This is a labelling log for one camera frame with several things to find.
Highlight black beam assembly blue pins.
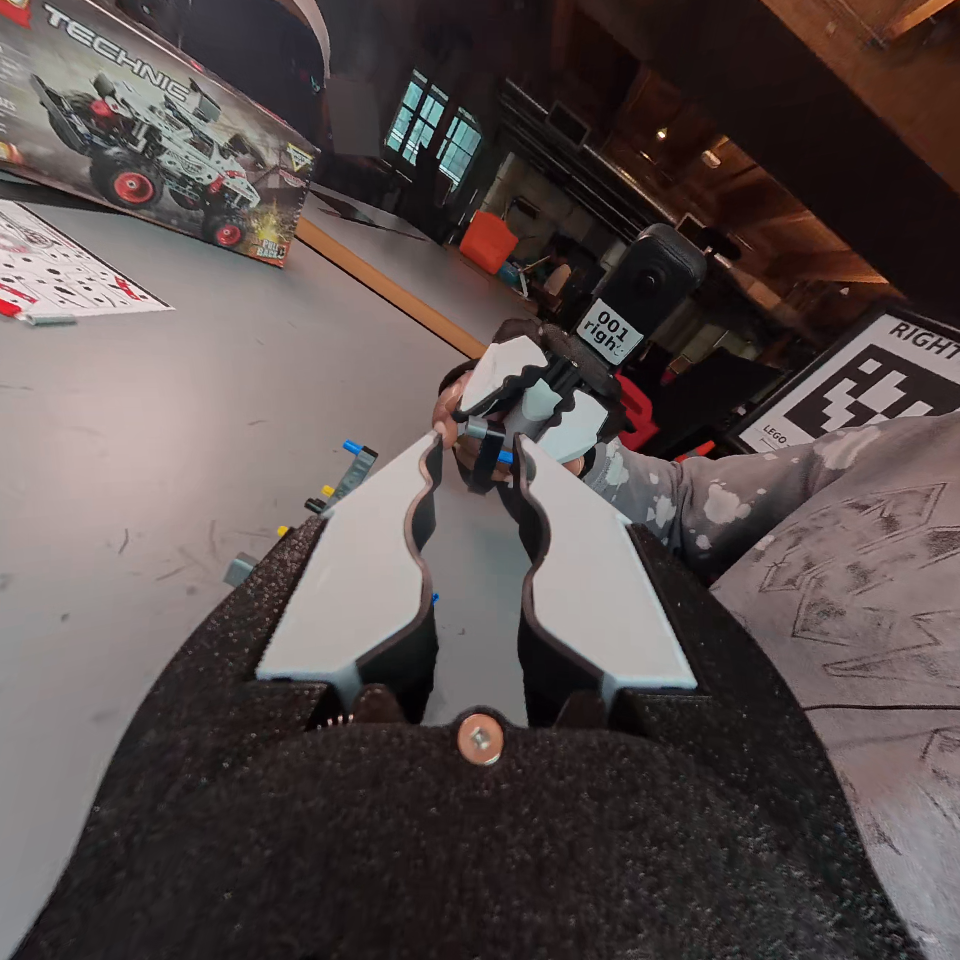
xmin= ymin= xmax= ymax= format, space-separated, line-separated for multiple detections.
xmin=450 ymin=416 xmax=519 ymax=495

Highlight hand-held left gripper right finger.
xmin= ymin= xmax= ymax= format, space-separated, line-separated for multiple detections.
xmin=513 ymin=435 xmax=699 ymax=726

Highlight orange bin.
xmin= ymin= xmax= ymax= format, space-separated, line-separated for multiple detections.
xmin=459 ymin=211 xmax=520 ymax=276

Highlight black white marker board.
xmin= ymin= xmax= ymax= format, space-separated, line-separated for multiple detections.
xmin=729 ymin=303 xmax=960 ymax=455

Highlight person's right hand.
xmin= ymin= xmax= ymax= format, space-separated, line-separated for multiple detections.
xmin=432 ymin=371 xmax=481 ymax=481

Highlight grey desk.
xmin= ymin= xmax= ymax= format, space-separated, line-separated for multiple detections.
xmin=0 ymin=172 xmax=541 ymax=732

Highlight grey toy brick assembly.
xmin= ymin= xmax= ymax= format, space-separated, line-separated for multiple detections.
xmin=273 ymin=438 xmax=380 ymax=537

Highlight paned window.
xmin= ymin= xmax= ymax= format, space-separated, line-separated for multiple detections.
xmin=384 ymin=69 xmax=483 ymax=183

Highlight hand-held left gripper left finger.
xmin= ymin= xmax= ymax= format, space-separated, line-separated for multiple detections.
xmin=257 ymin=433 xmax=444 ymax=725

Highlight grey table with wooden edge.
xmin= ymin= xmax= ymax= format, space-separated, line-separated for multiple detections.
xmin=294 ymin=183 xmax=543 ymax=361

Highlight red object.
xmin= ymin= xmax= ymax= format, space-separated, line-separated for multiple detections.
xmin=618 ymin=377 xmax=660 ymax=453

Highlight white sticker sheet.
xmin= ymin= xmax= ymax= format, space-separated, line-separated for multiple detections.
xmin=0 ymin=198 xmax=175 ymax=320

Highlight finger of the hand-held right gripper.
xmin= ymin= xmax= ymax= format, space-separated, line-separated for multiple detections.
xmin=453 ymin=337 xmax=558 ymax=418
xmin=516 ymin=378 xmax=610 ymax=466

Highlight person's right forearm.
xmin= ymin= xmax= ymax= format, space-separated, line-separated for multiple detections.
xmin=585 ymin=411 xmax=960 ymax=586

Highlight grey printed sweater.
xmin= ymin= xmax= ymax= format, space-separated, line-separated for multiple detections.
xmin=708 ymin=480 xmax=960 ymax=960

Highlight toy truck set box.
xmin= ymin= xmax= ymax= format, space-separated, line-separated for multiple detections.
xmin=0 ymin=0 xmax=322 ymax=269

